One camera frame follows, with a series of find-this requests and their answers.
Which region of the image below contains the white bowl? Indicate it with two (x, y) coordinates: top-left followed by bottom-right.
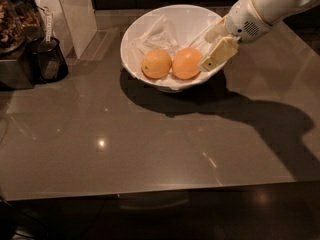
(119, 4), (231, 94)

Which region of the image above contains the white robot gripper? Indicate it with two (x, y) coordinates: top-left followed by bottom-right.
(199, 0), (271, 72)

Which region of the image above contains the white paper napkin liner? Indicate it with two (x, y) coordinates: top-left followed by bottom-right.
(131, 14), (223, 88)

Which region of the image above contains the black glass jar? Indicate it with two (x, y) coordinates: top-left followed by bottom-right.
(26, 37), (68, 83)

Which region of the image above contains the white paper tag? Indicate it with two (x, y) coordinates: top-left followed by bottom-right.
(44, 7), (53, 43)

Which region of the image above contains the orange fruit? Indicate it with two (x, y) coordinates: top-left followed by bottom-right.
(141, 49), (172, 79)
(172, 48), (202, 80)

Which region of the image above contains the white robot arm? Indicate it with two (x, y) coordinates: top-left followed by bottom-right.
(200, 0), (320, 72)

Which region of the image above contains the tray of dried food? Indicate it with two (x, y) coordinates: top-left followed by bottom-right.
(0, 0), (41, 55)

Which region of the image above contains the white pillar panel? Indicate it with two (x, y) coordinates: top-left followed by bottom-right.
(34, 0), (97, 58)

